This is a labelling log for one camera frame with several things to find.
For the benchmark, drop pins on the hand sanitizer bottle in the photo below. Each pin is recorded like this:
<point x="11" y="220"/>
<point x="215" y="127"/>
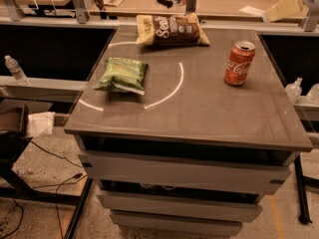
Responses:
<point x="294" y="90"/>

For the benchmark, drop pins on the white crumpled paper towel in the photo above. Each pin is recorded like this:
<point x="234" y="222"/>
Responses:
<point x="40" y="124"/>

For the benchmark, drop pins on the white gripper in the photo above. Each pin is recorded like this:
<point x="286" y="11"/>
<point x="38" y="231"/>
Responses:
<point x="286" y="8"/>

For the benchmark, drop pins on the green chip bag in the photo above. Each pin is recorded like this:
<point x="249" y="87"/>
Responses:
<point x="122" y="75"/>

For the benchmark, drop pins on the brown chip bag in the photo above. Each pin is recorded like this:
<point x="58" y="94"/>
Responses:
<point x="156" y="30"/>

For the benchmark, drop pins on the black headband object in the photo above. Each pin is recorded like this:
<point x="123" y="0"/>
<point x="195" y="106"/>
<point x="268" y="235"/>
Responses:
<point x="166" y="3"/>

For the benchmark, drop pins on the white paper sheet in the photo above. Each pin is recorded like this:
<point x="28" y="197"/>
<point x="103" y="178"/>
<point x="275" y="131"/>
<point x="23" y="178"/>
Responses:
<point x="252" y="11"/>

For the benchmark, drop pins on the grey drawer cabinet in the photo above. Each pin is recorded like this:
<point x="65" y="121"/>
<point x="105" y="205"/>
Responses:
<point x="192" y="153"/>

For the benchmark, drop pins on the small paper packet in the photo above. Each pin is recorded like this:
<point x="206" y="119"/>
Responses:
<point x="114" y="3"/>

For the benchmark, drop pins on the clear plastic water bottle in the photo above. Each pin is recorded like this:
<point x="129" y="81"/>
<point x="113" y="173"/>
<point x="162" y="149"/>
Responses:
<point x="16" y="70"/>

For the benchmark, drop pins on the red coke can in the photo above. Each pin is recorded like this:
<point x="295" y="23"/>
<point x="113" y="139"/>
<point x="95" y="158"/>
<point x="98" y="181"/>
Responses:
<point x="240" y="58"/>

